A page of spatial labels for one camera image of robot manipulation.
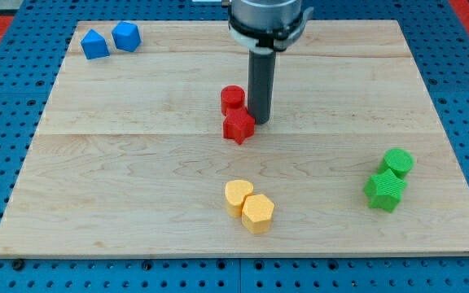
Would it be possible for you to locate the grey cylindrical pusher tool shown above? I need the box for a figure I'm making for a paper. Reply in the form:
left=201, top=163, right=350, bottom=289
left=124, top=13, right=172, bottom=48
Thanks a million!
left=247, top=51, right=276, bottom=125

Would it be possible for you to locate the green cylinder block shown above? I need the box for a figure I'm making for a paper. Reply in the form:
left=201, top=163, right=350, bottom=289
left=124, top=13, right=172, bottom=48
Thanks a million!
left=377, top=148, right=414, bottom=179

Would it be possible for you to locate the yellow heart block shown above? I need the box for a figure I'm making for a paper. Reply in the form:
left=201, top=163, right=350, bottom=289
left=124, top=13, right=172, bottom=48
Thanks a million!
left=225, top=180, right=254, bottom=217

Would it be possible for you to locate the red star block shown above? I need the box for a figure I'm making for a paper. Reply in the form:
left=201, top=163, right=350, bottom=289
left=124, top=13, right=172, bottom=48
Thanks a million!
left=222, top=107, right=255, bottom=145

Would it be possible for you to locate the blue pentagon block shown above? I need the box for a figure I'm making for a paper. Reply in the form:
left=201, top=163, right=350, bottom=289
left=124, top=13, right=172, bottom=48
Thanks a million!
left=81, top=29, right=110, bottom=59

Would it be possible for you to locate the wooden board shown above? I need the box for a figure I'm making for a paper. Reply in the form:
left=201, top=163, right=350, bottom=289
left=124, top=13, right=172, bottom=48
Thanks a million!
left=0, top=20, right=469, bottom=259

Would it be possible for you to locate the yellow hexagon block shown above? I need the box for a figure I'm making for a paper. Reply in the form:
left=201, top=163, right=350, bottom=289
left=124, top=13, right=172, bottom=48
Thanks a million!
left=242, top=194, right=275, bottom=234

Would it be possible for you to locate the red cylinder block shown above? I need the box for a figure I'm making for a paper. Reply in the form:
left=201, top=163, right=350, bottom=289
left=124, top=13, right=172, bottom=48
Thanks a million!
left=220, top=85, right=245, bottom=116

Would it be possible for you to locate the blue cube block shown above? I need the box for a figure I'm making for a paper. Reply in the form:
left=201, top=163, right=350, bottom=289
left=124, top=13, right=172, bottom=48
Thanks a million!
left=112, top=21, right=142, bottom=52

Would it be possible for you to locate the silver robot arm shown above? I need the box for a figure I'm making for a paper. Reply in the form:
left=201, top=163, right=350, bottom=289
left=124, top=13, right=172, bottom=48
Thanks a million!
left=228, top=0, right=314, bottom=55

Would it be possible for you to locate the green star block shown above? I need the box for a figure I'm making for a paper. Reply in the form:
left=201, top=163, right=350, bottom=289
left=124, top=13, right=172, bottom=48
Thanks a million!
left=363, top=168, right=408, bottom=213

